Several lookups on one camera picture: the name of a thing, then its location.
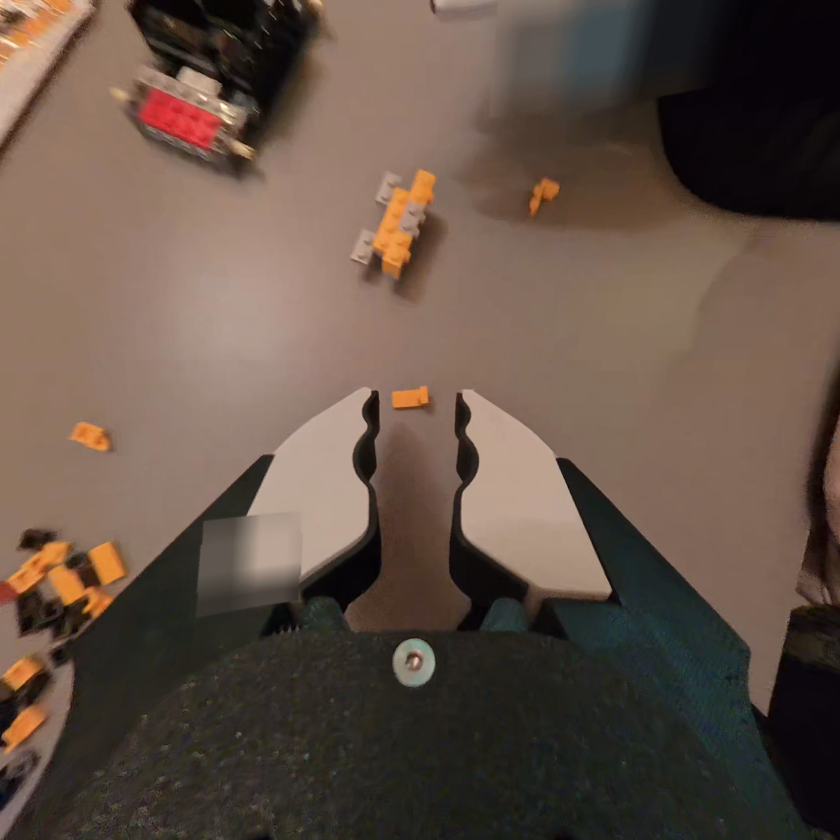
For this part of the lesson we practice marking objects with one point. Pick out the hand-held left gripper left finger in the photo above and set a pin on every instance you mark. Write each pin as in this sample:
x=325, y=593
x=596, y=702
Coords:
x=328, y=499

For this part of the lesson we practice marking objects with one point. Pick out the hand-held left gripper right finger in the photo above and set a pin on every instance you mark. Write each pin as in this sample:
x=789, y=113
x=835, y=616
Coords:
x=525, y=512

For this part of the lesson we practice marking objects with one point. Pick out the small orange toy brick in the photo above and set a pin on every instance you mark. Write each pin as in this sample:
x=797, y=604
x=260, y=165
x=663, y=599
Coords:
x=543, y=193
x=90, y=436
x=410, y=398

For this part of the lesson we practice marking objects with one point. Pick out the black red toy car chassis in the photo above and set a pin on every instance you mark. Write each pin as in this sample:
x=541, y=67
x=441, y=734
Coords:
x=177, y=115

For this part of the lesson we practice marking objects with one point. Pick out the pile of small toy bricks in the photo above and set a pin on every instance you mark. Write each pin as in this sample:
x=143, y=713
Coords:
x=59, y=581

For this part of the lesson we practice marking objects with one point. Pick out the orange grey brick assembly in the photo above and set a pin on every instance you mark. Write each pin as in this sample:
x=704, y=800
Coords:
x=397, y=223

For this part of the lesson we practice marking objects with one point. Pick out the black textured pad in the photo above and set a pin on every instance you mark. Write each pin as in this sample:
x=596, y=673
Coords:
x=754, y=151

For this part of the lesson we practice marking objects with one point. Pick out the black toy set box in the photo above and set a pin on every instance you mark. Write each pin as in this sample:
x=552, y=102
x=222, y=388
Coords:
x=26, y=65

